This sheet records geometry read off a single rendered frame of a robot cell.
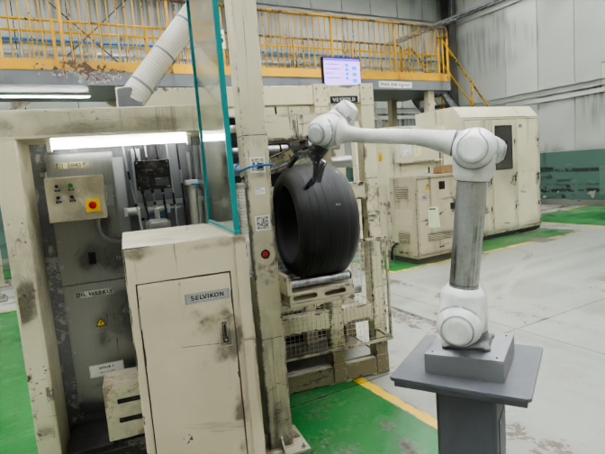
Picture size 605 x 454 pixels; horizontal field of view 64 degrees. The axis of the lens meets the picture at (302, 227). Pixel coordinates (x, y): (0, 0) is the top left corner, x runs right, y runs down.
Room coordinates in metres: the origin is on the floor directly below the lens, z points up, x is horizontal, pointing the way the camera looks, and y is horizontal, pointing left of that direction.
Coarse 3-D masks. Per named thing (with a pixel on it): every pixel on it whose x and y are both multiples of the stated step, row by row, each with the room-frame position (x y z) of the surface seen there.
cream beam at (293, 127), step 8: (272, 120) 2.71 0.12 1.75; (280, 120) 2.72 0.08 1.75; (288, 120) 2.74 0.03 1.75; (296, 120) 2.76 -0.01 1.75; (304, 120) 2.77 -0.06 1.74; (272, 128) 2.71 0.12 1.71; (280, 128) 2.72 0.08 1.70; (288, 128) 2.74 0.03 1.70; (296, 128) 2.76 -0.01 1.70; (304, 128) 2.77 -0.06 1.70; (272, 136) 2.70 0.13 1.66; (280, 136) 2.72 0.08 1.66; (288, 136) 2.74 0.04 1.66; (296, 136) 2.76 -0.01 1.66; (304, 136) 2.77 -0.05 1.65
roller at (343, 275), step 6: (348, 270) 2.49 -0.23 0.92; (318, 276) 2.43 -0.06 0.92; (324, 276) 2.43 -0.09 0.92; (330, 276) 2.44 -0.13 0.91; (336, 276) 2.45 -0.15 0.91; (342, 276) 2.46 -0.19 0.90; (348, 276) 2.47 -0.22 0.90; (294, 282) 2.37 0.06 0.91; (300, 282) 2.38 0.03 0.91; (306, 282) 2.39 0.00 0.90; (312, 282) 2.40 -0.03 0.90; (318, 282) 2.41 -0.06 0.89; (324, 282) 2.43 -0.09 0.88
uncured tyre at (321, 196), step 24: (288, 168) 2.53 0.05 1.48; (312, 168) 2.47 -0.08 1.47; (336, 168) 2.51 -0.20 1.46; (288, 192) 2.79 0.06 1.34; (312, 192) 2.32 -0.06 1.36; (336, 192) 2.35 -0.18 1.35; (288, 216) 2.83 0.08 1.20; (312, 216) 2.28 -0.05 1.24; (336, 216) 2.31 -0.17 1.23; (288, 240) 2.80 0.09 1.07; (312, 240) 2.28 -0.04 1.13; (336, 240) 2.31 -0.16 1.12; (288, 264) 2.53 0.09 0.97; (312, 264) 2.34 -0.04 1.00; (336, 264) 2.39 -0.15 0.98
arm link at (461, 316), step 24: (456, 144) 1.58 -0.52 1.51; (480, 144) 1.54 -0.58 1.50; (456, 168) 1.62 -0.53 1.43; (480, 168) 1.58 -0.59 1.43; (456, 192) 1.66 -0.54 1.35; (480, 192) 1.61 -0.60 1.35; (456, 216) 1.65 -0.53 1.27; (480, 216) 1.62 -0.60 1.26; (456, 240) 1.65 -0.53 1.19; (480, 240) 1.63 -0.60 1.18; (456, 264) 1.64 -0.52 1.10; (480, 264) 1.64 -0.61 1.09; (456, 288) 1.64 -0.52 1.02; (480, 288) 1.65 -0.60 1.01; (456, 312) 1.59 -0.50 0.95; (480, 312) 1.60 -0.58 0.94; (456, 336) 1.58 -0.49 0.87; (480, 336) 1.60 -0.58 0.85
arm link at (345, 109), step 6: (342, 102) 1.97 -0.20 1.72; (348, 102) 1.97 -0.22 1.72; (336, 108) 1.97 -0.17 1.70; (342, 108) 1.95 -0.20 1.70; (348, 108) 1.95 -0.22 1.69; (354, 108) 1.96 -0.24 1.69; (342, 114) 1.95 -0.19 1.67; (348, 114) 1.95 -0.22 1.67; (354, 114) 1.96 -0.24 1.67; (348, 120) 1.96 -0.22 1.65; (354, 120) 1.98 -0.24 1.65
